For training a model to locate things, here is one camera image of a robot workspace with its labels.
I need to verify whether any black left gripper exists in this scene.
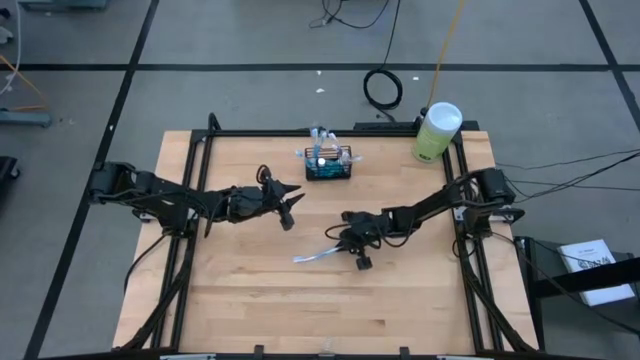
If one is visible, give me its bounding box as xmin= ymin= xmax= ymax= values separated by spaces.
xmin=227 ymin=164 xmax=307 ymax=233

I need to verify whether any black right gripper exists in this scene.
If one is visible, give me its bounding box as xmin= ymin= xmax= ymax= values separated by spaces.
xmin=340 ymin=209 xmax=397 ymax=272

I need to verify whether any black flat box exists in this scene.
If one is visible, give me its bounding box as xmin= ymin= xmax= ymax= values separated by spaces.
xmin=353 ymin=121 xmax=419 ymax=132

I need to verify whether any green wipes canister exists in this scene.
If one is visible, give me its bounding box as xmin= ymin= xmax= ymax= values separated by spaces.
xmin=410 ymin=101 xmax=464 ymax=164

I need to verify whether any black side stand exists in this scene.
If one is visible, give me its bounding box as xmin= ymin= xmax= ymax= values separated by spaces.
xmin=514 ymin=235 xmax=640 ymax=360

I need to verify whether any white printed booklet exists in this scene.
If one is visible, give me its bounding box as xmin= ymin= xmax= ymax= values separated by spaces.
xmin=557 ymin=238 xmax=636 ymax=307

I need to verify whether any grey flat floor base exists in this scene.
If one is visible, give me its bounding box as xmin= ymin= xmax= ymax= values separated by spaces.
xmin=0 ymin=109 xmax=52 ymax=128

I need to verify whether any black floor object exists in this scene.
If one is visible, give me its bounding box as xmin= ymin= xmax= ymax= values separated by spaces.
xmin=0 ymin=156 xmax=21 ymax=194

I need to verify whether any grey floor plate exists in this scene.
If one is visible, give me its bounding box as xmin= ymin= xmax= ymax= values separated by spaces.
xmin=18 ymin=0 xmax=110 ymax=11

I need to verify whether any black wire basket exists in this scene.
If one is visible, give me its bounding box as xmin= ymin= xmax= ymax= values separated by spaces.
xmin=303 ymin=144 xmax=353 ymax=182

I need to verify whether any black aluminium table frame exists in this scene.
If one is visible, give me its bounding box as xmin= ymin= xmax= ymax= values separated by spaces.
xmin=112 ymin=112 xmax=539 ymax=360

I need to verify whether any coiled black cable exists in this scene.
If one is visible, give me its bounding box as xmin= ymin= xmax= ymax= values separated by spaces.
xmin=362 ymin=0 xmax=404 ymax=124

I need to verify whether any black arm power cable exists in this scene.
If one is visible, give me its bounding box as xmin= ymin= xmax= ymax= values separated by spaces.
xmin=499 ymin=232 xmax=640 ymax=335
xmin=123 ymin=233 xmax=167 ymax=294

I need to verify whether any tangled black floor cable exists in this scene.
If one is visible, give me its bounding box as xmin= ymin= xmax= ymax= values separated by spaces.
xmin=308 ymin=0 xmax=392 ymax=30

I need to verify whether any long yellow cable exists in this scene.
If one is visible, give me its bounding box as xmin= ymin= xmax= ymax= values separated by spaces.
xmin=426 ymin=0 xmax=467 ymax=109

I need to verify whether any thin black cable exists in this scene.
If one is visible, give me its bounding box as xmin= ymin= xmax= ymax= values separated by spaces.
xmin=514 ymin=152 xmax=640 ymax=194
xmin=494 ymin=148 xmax=640 ymax=170
xmin=504 ymin=179 xmax=640 ymax=192

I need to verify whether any yellow floor cable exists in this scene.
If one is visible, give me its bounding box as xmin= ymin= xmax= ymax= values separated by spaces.
xmin=0 ymin=54 xmax=50 ymax=112

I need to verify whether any thin white cable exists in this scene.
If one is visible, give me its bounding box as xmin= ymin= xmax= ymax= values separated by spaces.
xmin=0 ymin=0 xmax=24 ymax=97

